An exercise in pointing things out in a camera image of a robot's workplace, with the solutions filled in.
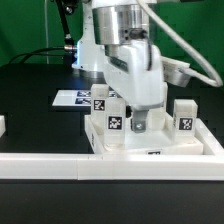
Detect white sheet with markers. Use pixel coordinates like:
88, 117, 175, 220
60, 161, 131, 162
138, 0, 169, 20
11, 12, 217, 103
52, 89, 118, 108

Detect white U-shaped obstacle fence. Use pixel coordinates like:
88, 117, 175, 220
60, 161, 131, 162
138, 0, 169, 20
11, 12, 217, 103
0, 120, 224, 181

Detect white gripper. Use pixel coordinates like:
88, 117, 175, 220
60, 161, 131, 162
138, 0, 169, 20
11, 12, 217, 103
104, 38, 164, 133

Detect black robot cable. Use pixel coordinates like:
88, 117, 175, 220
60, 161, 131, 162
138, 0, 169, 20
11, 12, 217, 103
7, 0, 78, 65

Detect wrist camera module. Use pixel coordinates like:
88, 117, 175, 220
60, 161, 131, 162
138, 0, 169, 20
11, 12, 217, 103
161, 57, 190, 87

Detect white camera cable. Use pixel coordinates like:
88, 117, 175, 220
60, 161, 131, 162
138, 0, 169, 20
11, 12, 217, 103
135, 0, 224, 88

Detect white square table top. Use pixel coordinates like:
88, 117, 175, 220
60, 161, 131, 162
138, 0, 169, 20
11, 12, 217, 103
85, 114, 204, 155

